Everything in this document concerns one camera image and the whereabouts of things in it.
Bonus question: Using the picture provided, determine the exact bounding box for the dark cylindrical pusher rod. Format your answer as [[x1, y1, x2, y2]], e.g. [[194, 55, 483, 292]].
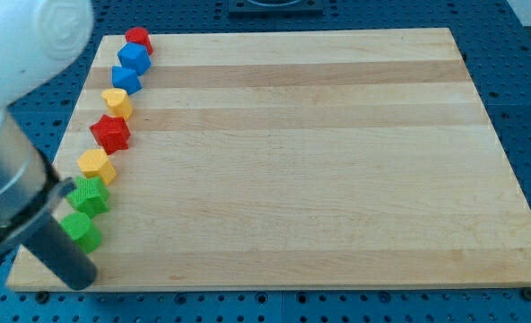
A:
[[24, 217, 98, 291]]

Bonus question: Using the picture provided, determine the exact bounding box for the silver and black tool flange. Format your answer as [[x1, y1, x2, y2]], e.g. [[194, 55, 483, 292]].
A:
[[0, 110, 75, 256]]

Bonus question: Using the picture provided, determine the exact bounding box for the green cylinder block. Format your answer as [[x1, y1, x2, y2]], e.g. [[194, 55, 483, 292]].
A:
[[60, 212, 102, 254]]

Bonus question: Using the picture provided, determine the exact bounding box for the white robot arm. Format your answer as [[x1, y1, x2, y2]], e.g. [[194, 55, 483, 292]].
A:
[[0, 0, 97, 290]]

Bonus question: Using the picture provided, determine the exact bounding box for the green star block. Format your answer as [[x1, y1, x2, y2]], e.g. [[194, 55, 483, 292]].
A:
[[66, 177, 109, 218]]

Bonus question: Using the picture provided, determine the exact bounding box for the yellow hexagon block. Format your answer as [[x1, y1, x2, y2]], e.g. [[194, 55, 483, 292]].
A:
[[77, 149, 117, 185]]

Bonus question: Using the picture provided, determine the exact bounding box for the red star block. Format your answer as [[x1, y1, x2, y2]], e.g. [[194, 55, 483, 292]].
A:
[[90, 115, 130, 155]]

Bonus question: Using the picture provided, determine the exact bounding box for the yellow heart block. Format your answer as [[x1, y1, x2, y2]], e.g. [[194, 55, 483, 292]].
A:
[[101, 88, 134, 120]]

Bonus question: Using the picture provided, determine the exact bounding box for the blue triangle block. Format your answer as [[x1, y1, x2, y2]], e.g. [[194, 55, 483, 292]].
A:
[[111, 65, 143, 95]]

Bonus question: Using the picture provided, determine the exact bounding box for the blue cube block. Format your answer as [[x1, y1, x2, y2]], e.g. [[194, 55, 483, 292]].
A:
[[118, 42, 151, 75]]

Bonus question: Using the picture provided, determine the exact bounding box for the red cylinder block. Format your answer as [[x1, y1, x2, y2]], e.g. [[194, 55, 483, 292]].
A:
[[125, 27, 153, 56]]

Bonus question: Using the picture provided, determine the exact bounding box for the wooden board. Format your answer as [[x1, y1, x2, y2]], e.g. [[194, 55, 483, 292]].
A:
[[5, 27, 531, 293]]

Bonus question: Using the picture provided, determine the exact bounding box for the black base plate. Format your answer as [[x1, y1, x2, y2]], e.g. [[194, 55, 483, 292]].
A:
[[228, 0, 325, 16]]

